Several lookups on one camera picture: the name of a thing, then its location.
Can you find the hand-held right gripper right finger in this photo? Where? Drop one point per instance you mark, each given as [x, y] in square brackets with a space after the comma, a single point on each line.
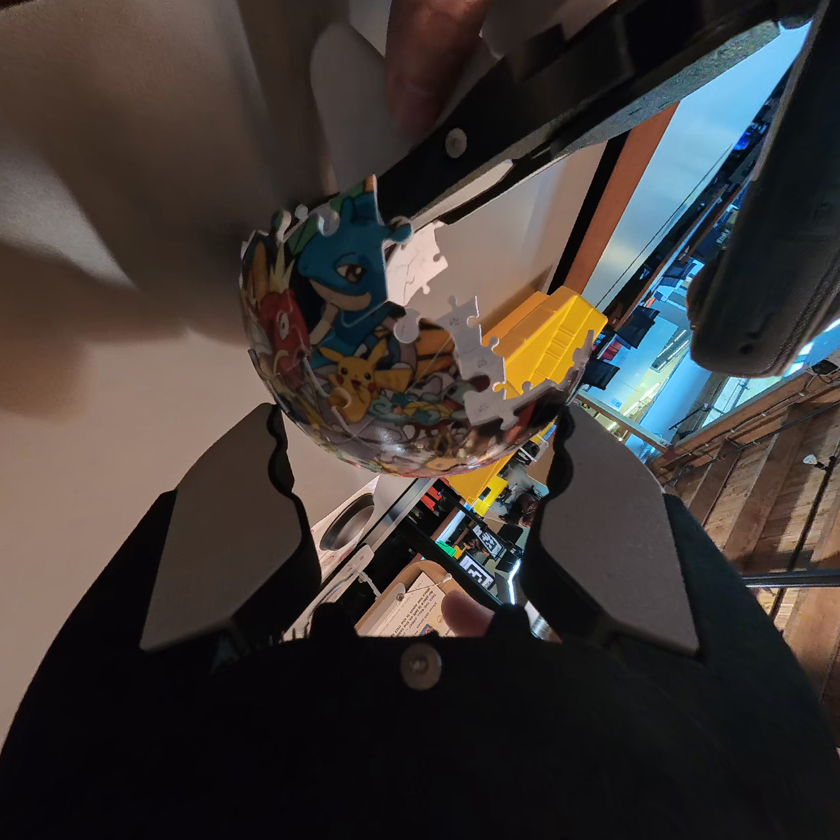
[610, 544]

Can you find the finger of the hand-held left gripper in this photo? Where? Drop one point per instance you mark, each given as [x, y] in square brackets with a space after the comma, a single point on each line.
[525, 165]
[453, 187]

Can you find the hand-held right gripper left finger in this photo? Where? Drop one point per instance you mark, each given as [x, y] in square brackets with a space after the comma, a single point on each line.
[220, 538]

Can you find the colourful cartoon puzzle ball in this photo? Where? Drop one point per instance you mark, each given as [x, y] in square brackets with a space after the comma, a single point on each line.
[341, 315]

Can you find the person's left hand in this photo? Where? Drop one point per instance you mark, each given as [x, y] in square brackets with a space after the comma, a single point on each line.
[426, 59]

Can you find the person's right hand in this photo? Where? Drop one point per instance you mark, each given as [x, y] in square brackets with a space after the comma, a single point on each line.
[469, 617]

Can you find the black white printed tag board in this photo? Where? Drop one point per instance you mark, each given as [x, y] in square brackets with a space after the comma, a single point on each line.
[478, 571]
[489, 538]

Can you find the yellow plastic bin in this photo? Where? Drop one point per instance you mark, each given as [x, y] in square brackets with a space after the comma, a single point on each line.
[469, 485]
[544, 334]

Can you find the brown board with paper sheet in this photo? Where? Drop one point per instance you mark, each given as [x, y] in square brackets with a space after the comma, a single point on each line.
[380, 607]

